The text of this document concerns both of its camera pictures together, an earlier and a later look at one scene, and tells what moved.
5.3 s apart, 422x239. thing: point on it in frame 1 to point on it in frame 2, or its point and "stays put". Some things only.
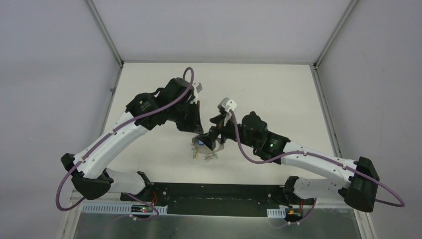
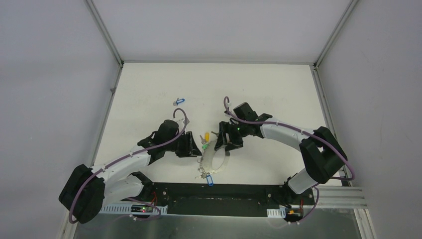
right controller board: x=293 y=214 stays put
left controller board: x=141 y=208 stays put
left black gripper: x=192 y=117 to x=187 y=144
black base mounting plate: x=199 y=199 stays put
